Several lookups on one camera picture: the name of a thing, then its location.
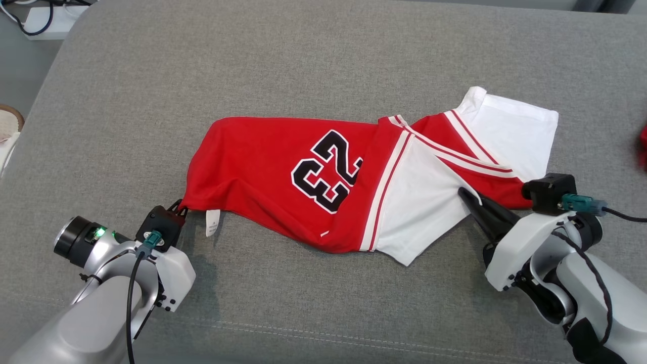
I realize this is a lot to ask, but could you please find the looped black power cable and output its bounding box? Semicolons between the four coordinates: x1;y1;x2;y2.
0;0;55;37

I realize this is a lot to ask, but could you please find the teal right camera connector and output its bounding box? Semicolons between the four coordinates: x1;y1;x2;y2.
561;194;609;216

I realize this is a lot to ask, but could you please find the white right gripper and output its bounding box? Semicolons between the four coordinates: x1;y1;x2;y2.
457;187;580;293

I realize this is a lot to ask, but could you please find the cream plastic laundry basket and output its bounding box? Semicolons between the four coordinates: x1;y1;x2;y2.
0;104;25;177

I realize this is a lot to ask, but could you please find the red number 23 jersey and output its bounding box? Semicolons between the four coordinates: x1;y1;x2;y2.
179;86;559;267

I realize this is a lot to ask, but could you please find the left arm smooth black cable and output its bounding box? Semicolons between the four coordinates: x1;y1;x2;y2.
125;250;148;364

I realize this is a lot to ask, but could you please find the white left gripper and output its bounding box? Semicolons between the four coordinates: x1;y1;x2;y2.
136;199;197;313

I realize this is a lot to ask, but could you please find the right arm smooth black cable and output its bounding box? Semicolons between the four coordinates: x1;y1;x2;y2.
602;206;647;223

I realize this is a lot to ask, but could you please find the teal left camera connector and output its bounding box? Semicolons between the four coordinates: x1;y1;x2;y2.
137;230;164;260

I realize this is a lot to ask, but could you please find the arm smooth black cable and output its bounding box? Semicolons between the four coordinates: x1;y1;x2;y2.
125;250;148;364
602;206;647;223

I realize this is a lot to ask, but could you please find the right arm braided black cable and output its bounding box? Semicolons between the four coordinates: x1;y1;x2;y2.
550;229;615;345

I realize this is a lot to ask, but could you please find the white power strip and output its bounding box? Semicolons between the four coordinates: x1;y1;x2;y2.
23;4;90;40

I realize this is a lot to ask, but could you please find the teal camera connector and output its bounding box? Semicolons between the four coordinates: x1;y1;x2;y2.
561;194;609;216
137;230;164;260

